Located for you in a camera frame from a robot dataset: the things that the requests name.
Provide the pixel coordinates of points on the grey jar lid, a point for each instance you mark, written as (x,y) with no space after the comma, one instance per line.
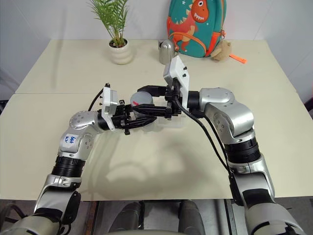
(143,99)

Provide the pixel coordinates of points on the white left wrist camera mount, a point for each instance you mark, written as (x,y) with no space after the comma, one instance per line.
(109,102)

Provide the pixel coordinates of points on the beige plush toy pendant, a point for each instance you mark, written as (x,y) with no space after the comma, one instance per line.
(222,51)

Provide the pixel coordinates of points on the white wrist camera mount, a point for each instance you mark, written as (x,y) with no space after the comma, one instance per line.
(109,102)
(179,71)

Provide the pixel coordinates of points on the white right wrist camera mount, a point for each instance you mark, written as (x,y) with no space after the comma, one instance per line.
(179,71)

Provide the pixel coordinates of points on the silver metal domed container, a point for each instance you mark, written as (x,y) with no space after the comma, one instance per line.
(166,51)

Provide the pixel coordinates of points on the clear plastic box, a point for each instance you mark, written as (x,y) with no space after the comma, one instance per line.
(176,123)

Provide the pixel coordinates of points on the white handwritten paper label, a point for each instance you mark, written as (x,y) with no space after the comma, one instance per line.
(69,143)

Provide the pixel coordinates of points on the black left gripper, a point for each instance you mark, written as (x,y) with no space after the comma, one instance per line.
(122,115)

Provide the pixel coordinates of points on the teal dinosaur backpack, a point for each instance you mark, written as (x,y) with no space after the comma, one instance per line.
(195,27)

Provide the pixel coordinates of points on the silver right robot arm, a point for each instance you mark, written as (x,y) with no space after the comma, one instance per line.
(234,110)

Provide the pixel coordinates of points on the white ribbed plant pot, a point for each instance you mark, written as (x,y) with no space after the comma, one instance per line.
(121,54)

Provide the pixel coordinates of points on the black object at table side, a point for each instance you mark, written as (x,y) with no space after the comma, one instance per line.
(309,101)

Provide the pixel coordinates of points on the green leafy plant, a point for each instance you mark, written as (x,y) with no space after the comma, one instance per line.
(111,14)

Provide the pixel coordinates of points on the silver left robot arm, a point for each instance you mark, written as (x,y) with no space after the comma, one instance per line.
(78,122)

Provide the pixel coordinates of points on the dark rounded shape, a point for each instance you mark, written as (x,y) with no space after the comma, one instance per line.
(192,215)
(129,215)

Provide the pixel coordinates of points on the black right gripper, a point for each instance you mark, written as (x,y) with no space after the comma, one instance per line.
(172,98)

